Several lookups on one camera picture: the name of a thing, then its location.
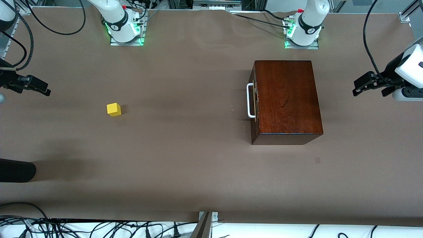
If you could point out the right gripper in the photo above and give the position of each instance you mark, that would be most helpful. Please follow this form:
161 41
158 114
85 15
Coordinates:
7 79

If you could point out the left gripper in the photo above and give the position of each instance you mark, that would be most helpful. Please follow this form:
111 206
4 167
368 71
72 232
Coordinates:
391 73

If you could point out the yellow wooden block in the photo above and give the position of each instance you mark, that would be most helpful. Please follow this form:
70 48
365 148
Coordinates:
114 110

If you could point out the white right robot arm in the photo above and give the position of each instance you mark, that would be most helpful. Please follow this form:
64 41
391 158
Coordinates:
115 13

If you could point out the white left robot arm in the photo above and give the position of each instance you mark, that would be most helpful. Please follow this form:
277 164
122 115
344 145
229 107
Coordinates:
309 19

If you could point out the black cylinder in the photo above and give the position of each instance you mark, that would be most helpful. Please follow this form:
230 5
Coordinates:
16 170

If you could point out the dark brown wooden cabinet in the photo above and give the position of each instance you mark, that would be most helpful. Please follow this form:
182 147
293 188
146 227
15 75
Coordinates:
287 96

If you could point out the brown paper table cover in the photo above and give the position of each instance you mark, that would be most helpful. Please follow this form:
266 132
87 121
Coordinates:
165 165

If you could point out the silver device box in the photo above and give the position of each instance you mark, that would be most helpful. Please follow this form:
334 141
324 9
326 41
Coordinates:
216 4

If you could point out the black power plug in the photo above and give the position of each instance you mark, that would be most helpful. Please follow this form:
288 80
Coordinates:
176 234
148 234

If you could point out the aluminium frame rail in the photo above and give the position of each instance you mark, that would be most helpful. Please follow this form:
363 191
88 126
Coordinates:
408 15
10 36

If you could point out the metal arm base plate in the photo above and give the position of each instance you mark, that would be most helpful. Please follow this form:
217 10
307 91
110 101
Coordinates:
132 43
314 47

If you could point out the aluminium profile post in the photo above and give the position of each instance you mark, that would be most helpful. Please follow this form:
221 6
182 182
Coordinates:
203 228

